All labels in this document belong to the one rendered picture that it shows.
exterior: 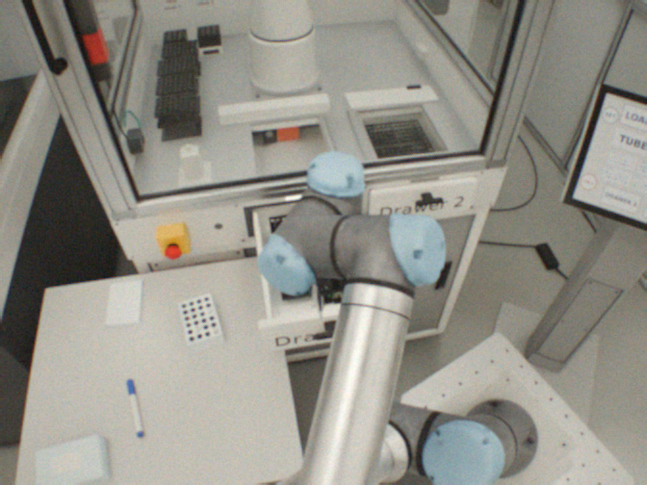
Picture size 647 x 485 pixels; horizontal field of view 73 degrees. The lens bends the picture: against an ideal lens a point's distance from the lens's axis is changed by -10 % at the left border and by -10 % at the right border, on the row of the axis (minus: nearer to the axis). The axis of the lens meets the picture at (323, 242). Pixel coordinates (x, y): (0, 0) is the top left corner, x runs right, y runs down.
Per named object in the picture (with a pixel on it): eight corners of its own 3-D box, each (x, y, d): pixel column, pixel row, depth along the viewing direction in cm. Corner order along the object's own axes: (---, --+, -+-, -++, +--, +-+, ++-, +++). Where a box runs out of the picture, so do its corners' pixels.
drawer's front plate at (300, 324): (393, 330, 107) (399, 303, 99) (264, 352, 104) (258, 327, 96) (391, 323, 108) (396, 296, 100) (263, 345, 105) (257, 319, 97)
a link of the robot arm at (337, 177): (292, 177, 61) (323, 140, 66) (296, 234, 69) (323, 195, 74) (349, 196, 59) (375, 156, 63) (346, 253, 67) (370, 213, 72)
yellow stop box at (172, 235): (191, 255, 119) (184, 237, 113) (162, 260, 118) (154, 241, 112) (190, 240, 122) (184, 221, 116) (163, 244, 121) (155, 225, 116)
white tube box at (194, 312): (225, 343, 112) (222, 334, 109) (191, 353, 110) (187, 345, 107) (213, 301, 119) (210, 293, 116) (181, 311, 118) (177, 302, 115)
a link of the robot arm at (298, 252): (312, 257, 51) (355, 191, 57) (240, 254, 58) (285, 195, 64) (341, 305, 56) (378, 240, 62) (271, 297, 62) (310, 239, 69)
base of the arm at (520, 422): (555, 439, 82) (543, 448, 74) (501, 491, 86) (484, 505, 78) (497, 382, 91) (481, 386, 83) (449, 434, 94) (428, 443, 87)
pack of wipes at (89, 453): (106, 438, 96) (98, 431, 93) (112, 480, 91) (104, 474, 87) (41, 455, 93) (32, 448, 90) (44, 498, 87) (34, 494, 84)
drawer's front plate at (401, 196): (469, 209, 131) (478, 180, 123) (369, 224, 128) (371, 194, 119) (467, 205, 132) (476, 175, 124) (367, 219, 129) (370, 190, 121)
